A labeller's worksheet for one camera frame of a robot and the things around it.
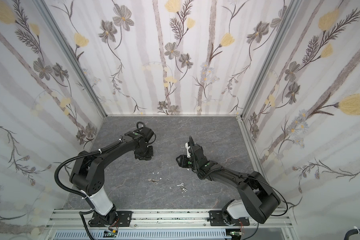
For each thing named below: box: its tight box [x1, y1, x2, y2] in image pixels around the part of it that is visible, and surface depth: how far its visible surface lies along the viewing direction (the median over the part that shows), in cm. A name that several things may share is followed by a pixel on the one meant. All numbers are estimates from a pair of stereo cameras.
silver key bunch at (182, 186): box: [176, 182, 188, 192], surface depth 86 cm
